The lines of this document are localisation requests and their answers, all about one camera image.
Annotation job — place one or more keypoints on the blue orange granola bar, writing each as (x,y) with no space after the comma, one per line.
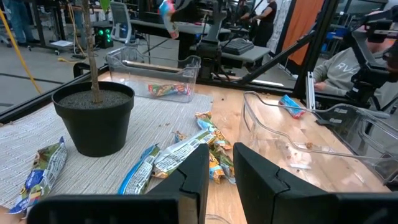
(183,151)
(222,165)
(214,129)
(140,174)

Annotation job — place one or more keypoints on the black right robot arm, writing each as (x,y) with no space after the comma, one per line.
(213,53)

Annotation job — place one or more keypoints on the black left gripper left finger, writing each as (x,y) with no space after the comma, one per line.
(186,186)

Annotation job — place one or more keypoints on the light blue red granola bar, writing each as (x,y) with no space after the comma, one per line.
(291,106)

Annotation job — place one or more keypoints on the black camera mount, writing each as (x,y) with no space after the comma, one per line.
(373,77)

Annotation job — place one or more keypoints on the green plant in black pot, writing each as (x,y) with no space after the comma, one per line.
(93,130)

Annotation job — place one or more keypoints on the grey office chair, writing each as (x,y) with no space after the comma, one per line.
(121,21)

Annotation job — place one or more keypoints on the blue white granola bar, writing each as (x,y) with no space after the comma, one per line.
(43,174)

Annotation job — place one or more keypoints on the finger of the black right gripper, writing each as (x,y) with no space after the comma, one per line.
(185,11)

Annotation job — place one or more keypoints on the red green granola bar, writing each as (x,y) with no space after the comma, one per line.
(168,89)

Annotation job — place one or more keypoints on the clear plastic bin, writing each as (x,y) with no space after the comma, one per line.
(183,77)
(326,168)

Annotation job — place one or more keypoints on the silver aluminium bracket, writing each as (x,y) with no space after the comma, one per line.
(311,90)

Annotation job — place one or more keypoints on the person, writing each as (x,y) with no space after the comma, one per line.
(18,18)
(339,71)
(264,21)

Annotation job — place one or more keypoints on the person's hand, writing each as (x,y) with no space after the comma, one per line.
(320,86)

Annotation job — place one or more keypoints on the grey woven placemat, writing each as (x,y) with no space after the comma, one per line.
(149,118)

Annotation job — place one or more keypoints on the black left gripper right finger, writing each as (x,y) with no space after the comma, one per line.
(261,193)

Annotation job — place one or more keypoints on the orange panel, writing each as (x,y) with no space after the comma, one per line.
(303,28)

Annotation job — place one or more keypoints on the black computer tower green lights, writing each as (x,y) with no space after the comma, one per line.
(103,37)

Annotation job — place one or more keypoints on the black keyboard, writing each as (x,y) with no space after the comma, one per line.
(237,47)

